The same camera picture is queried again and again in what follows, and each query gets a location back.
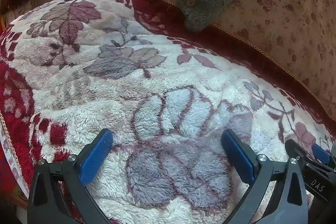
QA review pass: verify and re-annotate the red white floral fleece blanket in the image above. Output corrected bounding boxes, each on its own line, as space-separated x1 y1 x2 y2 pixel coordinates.
0 0 336 224

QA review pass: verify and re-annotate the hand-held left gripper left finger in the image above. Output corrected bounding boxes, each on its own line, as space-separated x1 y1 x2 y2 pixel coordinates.
28 129 113 224

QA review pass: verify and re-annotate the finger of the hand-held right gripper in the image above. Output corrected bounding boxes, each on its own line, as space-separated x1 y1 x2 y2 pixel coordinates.
285 139 336 205
312 144 332 165

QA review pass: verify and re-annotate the large beige floral cushion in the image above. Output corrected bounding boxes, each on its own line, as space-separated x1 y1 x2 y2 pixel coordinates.
113 0 336 119

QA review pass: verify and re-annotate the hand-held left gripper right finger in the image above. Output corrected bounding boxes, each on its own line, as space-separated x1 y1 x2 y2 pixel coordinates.
221 129 308 224

